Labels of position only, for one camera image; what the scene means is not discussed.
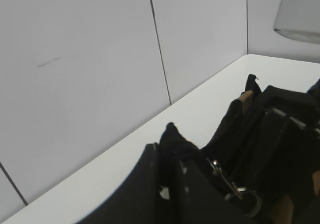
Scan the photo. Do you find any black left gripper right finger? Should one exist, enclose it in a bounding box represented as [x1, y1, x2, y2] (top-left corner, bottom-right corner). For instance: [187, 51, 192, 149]
[174, 160, 272, 223]

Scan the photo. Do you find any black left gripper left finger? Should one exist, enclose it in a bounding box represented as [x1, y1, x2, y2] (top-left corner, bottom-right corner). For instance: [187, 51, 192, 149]
[81, 143, 159, 223]

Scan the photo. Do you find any black canvas tote bag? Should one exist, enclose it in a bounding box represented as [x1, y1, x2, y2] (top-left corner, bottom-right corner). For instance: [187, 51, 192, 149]
[199, 74, 320, 224]

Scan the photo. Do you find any tan rear bag handle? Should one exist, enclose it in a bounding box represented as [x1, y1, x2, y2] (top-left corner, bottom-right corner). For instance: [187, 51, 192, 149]
[238, 90, 254, 114]

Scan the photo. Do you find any tan front bag handle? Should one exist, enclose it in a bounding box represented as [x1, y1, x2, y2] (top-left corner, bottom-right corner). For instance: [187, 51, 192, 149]
[270, 170, 320, 224]

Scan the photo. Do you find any black zipper tab with clasp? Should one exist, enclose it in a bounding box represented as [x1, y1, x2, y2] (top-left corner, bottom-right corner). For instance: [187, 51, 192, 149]
[159, 122, 263, 218]

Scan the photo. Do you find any tan bag handle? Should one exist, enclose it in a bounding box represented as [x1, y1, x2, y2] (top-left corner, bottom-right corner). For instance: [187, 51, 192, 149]
[238, 90, 254, 114]
[270, 170, 320, 224]

